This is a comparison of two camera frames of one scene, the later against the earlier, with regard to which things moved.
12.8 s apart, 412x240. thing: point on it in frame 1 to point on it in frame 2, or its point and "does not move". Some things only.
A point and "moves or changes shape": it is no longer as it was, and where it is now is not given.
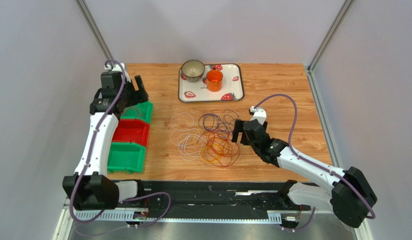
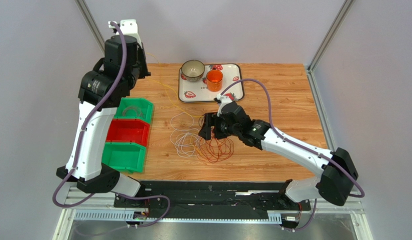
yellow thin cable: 206,148 moves or changes shape
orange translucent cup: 214,78 does not move
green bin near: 129,156 does not move
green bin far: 143,110 does not move
